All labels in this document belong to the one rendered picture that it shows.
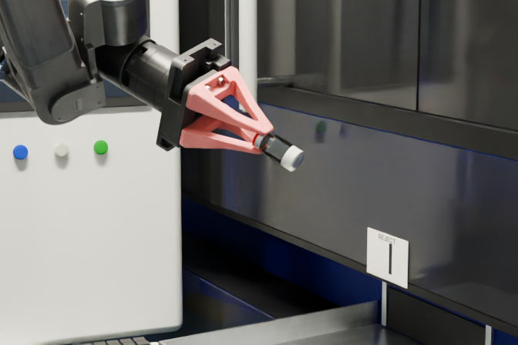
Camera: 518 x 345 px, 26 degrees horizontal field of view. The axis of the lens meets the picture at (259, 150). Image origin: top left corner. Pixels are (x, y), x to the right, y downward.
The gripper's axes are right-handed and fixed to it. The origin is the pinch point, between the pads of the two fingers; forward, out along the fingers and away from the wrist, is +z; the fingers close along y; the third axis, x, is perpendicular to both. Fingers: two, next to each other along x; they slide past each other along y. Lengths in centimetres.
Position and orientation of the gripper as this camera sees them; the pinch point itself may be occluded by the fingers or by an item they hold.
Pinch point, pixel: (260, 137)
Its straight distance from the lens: 104.5
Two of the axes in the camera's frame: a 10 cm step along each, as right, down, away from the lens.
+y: 2.0, -7.8, -5.9
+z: 8.0, 4.8, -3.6
